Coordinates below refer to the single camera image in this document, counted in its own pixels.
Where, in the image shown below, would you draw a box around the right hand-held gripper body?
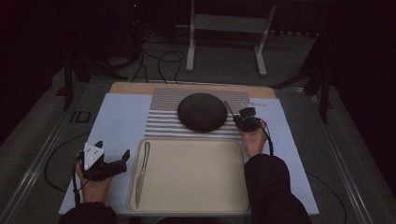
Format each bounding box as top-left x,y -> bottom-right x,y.
233,102 -> 268,133

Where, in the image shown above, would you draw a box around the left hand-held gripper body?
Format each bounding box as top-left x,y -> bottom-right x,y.
78,142 -> 129,182

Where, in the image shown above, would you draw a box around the silver fork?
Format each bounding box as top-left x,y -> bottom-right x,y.
223,100 -> 236,119

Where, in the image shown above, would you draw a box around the silver table knife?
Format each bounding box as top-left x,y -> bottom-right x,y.
134,141 -> 151,209

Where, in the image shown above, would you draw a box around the dark round plate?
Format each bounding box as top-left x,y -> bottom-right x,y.
177,92 -> 229,134

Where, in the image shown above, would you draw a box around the beige tray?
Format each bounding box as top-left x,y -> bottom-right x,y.
127,137 -> 250,214

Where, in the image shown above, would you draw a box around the person's right hand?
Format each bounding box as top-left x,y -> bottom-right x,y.
241,121 -> 269,159

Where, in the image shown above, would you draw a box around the person's left hand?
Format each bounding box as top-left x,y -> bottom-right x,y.
75,162 -> 112,203

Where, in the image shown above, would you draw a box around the pale blue board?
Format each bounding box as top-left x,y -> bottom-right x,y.
59,92 -> 320,217

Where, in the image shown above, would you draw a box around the striped placemat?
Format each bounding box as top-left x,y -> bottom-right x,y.
144,87 -> 259,140

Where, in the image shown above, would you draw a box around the black stand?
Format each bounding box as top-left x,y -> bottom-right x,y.
270,31 -> 334,125
55,46 -> 129,112

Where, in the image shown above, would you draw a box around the grey metal stand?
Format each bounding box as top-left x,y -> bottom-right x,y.
185,0 -> 277,77

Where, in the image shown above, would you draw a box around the right hand-held gripper cable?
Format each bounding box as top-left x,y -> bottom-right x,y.
253,116 -> 348,224

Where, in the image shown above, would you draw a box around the hand-held gripper cable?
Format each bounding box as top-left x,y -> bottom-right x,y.
44,132 -> 92,206
253,116 -> 348,224

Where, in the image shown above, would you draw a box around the black rectangular floor frame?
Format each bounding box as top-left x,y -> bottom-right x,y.
69,110 -> 92,123

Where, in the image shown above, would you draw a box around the left hand-held gripper cable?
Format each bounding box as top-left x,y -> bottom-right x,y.
44,132 -> 92,206

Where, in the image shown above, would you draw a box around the metal floor rail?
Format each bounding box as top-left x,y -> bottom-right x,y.
0,80 -> 94,223
275,87 -> 376,224

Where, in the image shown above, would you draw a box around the black floor cables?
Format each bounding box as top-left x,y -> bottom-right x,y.
130,31 -> 186,84

